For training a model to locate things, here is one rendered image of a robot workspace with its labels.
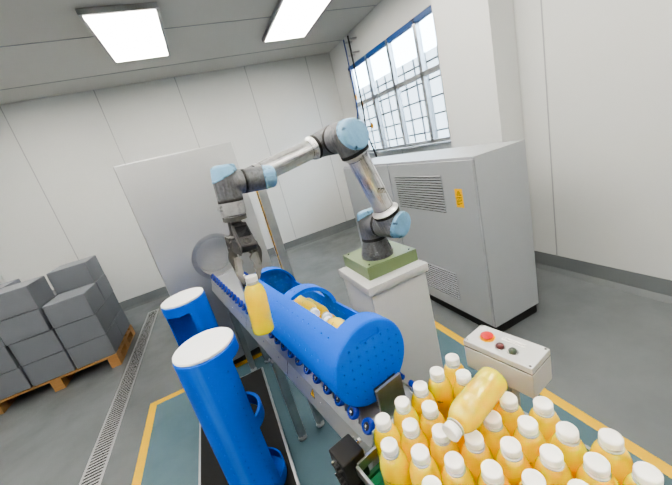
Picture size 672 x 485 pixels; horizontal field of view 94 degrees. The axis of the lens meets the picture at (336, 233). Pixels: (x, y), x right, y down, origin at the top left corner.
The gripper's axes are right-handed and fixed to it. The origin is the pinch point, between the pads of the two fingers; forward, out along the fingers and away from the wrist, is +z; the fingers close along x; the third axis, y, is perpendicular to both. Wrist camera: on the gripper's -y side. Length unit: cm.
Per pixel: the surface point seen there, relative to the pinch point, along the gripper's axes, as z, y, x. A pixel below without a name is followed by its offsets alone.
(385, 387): 37, -29, -24
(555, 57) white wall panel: -83, 48, -293
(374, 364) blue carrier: 32.6, -22.4, -25.8
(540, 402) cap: 30, -63, -43
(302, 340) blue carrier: 26.2, -2.5, -11.2
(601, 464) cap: 31, -76, -37
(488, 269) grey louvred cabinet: 66, 43, -180
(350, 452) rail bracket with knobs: 43, -34, -7
